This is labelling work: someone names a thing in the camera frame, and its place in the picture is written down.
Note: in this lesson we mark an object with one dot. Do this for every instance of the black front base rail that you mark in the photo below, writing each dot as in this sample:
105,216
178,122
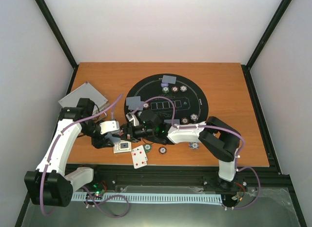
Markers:
207,177

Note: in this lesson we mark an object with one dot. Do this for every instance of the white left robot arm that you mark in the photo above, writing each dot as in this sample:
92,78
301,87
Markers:
49,185

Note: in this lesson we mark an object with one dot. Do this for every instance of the black right frame rail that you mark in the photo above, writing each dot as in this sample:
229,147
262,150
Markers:
265,135

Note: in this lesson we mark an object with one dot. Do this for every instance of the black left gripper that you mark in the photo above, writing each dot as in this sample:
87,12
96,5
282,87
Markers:
101,142

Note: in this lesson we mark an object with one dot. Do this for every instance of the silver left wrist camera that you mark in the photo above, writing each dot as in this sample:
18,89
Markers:
109,127

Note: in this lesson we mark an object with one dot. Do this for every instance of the light blue cable duct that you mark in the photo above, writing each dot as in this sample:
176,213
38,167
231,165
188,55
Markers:
152,198

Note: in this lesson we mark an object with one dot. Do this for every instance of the black right rear frame post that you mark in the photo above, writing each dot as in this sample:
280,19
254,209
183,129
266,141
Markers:
280,11

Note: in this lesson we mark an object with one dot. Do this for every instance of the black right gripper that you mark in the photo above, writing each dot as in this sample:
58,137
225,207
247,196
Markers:
126,128

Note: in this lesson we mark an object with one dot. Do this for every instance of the black frame post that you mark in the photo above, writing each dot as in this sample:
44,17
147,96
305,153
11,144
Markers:
280,11
43,7

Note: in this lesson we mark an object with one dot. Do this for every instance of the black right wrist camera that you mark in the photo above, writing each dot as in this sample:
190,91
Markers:
148,117

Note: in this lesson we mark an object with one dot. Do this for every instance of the green poker chip stack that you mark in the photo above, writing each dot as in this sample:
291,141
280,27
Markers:
147,147

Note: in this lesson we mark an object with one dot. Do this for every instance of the four of diamonds card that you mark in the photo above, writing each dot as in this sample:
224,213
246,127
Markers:
139,157

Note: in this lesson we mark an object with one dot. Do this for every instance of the green chip top seat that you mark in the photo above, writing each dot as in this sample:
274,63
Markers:
165,90

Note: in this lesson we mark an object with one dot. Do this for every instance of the seat card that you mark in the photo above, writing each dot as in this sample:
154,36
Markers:
169,79
169,121
135,106

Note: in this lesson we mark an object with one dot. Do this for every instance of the metal front tray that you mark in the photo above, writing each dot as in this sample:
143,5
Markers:
266,212

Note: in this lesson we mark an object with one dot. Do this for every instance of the dealt blue backed card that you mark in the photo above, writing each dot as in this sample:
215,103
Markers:
135,100

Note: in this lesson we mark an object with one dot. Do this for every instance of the orange chip top seat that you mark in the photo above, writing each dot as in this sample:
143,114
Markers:
174,89

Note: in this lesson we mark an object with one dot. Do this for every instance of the orange chip seat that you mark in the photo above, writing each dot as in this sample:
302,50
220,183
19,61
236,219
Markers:
184,121
174,89

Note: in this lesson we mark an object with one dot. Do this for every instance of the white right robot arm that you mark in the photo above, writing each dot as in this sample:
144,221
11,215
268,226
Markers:
222,141

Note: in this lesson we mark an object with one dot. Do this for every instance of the blue backed card deck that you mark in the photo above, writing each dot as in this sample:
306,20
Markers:
112,138

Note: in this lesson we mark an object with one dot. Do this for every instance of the purple blind button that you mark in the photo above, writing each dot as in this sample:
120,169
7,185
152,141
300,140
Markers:
164,85

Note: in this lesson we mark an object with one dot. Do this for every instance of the black left rear frame post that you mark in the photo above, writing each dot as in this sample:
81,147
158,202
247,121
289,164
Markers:
43,7

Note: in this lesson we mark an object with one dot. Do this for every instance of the black round poker mat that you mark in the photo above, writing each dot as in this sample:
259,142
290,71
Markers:
172,105

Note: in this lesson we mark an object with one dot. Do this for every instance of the blue poker chip stack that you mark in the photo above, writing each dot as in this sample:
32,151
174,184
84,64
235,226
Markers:
193,145

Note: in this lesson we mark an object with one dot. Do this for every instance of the orange poker chip stack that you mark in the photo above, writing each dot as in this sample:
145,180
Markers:
162,150

